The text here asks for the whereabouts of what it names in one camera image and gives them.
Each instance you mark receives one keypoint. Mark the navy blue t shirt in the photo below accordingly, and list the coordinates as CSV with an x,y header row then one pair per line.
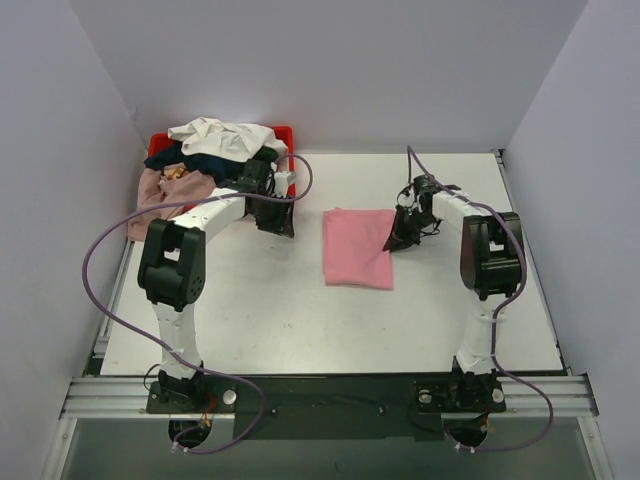
x,y
220,169

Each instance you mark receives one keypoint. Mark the pink t shirt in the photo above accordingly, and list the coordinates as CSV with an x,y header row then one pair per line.
x,y
353,248

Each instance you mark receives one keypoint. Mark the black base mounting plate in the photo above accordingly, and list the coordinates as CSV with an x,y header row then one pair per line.
x,y
334,407

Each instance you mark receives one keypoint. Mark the red plastic bin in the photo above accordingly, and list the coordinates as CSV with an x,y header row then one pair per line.
x,y
160,142

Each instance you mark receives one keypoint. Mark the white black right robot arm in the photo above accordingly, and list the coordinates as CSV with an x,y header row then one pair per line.
x,y
492,262

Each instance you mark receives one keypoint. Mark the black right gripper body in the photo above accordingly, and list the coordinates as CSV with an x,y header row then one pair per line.
x,y
406,223

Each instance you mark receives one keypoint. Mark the white t shirt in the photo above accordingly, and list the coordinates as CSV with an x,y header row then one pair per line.
x,y
229,141

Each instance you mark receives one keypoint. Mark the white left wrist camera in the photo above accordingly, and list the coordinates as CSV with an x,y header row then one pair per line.
x,y
284,184

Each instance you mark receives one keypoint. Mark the beige t shirt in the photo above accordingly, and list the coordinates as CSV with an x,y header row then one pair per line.
x,y
175,183

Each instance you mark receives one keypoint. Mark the dark green t shirt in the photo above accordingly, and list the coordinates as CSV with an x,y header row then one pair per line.
x,y
266,154

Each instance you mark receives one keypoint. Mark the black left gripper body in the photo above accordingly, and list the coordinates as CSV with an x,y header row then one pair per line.
x,y
273,214

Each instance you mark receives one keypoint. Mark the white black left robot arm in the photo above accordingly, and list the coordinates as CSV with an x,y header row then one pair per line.
x,y
172,271

